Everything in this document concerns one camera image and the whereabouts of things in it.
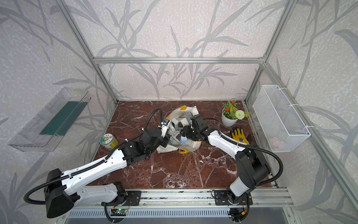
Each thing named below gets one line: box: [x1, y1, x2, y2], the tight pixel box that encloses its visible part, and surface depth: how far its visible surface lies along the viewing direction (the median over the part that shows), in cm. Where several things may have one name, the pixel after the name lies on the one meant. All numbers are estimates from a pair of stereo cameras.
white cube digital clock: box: [178, 117, 190, 128], surface depth 93 cm
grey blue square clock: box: [182, 111, 193, 123], surface depth 93 cm
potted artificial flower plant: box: [221, 100, 251, 127], surface depth 96 cm
